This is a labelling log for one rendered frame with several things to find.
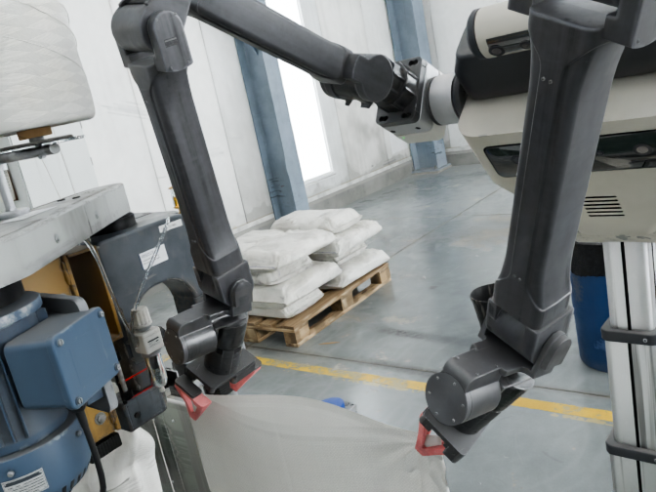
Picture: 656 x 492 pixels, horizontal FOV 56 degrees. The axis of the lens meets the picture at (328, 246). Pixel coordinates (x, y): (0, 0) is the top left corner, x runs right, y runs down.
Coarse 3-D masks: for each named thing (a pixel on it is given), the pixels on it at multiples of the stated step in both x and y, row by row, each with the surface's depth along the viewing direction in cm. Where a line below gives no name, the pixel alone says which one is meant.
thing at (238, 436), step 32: (224, 416) 101; (256, 416) 102; (288, 416) 100; (320, 416) 96; (352, 416) 90; (224, 448) 105; (256, 448) 96; (288, 448) 91; (320, 448) 88; (352, 448) 87; (384, 448) 85; (224, 480) 108; (256, 480) 99; (288, 480) 93; (320, 480) 90; (352, 480) 88; (384, 480) 86; (416, 480) 84
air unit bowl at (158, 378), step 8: (160, 352) 105; (144, 360) 104; (152, 360) 104; (160, 360) 105; (152, 368) 104; (160, 368) 105; (152, 376) 104; (160, 376) 105; (152, 384) 105; (160, 384) 105
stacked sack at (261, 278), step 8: (296, 264) 404; (304, 264) 408; (256, 272) 395; (264, 272) 389; (272, 272) 391; (280, 272) 394; (288, 272) 397; (296, 272) 402; (256, 280) 395; (264, 280) 389; (272, 280) 388; (280, 280) 393
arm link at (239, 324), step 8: (216, 320) 94; (224, 320) 95; (232, 320) 95; (240, 320) 96; (216, 328) 93; (224, 328) 94; (232, 328) 94; (240, 328) 95; (224, 336) 95; (232, 336) 95; (240, 336) 96; (224, 344) 96; (232, 344) 96; (240, 344) 98
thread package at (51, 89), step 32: (0, 0) 72; (32, 0) 74; (0, 32) 72; (32, 32) 74; (64, 32) 78; (0, 64) 72; (32, 64) 74; (64, 64) 77; (0, 96) 73; (32, 96) 74; (64, 96) 77; (0, 128) 74; (32, 128) 77
